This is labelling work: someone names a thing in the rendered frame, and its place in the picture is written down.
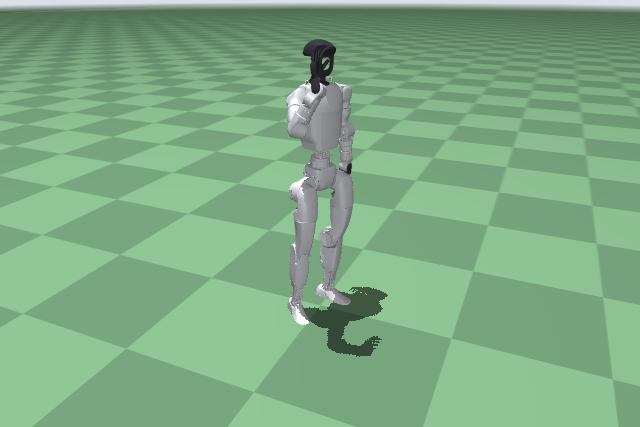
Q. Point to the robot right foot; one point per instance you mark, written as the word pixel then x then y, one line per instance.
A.
pixel 298 313

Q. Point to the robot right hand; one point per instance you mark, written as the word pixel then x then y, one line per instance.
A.
pixel 317 67

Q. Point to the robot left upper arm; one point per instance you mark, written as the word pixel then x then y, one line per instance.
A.
pixel 347 129

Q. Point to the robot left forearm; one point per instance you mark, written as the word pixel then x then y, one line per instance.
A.
pixel 345 152

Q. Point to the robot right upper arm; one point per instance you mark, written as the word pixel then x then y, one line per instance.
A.
pixel 293 102

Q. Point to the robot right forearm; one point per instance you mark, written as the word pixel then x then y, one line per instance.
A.
pixel 307 108

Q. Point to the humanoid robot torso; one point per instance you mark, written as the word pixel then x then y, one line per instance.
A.
pixel 323 134

